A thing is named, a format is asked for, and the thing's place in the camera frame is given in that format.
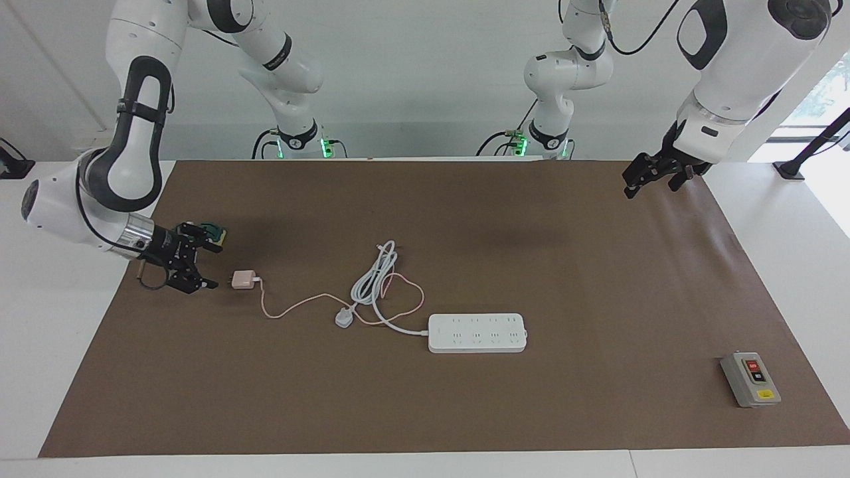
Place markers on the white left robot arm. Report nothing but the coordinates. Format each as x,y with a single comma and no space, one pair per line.
744,60

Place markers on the white power strip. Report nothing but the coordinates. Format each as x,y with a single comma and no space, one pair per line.
478,333

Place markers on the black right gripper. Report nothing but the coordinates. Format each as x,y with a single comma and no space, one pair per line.
169,252

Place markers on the black clamp stand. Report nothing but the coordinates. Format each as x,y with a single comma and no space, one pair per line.
13,166

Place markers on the grey push button box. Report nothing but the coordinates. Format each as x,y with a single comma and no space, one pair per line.
750,382

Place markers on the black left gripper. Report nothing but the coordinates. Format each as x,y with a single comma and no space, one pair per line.
674,156

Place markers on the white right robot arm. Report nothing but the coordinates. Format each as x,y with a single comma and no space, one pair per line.
139,166

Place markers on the pink charger block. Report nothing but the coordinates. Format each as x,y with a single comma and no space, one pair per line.
243,279

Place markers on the brown table mat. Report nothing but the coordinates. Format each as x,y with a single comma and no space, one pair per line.
531,411

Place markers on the black tripod stand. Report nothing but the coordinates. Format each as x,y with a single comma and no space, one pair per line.
790,169

